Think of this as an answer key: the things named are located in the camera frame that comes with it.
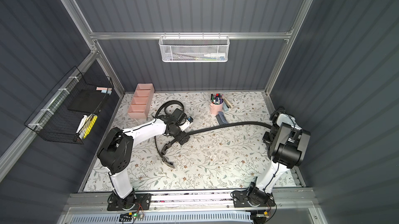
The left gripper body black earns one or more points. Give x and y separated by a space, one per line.
171 144

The long black belt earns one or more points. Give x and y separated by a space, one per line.
185 135

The black belt with end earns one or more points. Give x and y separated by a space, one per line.
161 114

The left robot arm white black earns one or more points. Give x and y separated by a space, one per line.
116 150

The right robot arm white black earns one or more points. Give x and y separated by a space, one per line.
288 144

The pink compartment storage box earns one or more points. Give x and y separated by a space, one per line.
141 102

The pink pen cup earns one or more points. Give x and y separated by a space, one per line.
216 103

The grey blue stapler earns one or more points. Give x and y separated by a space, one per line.
221 118

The yellow marker in basket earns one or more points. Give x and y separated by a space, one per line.
87 126

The white perforated front panel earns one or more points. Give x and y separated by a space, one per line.
215 217

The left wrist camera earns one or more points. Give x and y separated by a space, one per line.
186 124

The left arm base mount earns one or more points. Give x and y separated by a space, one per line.
133 202

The white wire mesh basket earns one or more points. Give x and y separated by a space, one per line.
195 50

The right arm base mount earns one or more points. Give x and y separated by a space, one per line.
242 198

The black wire wall basket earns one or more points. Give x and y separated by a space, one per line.
61 118

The aluminium front rail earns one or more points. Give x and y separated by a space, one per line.
196 200

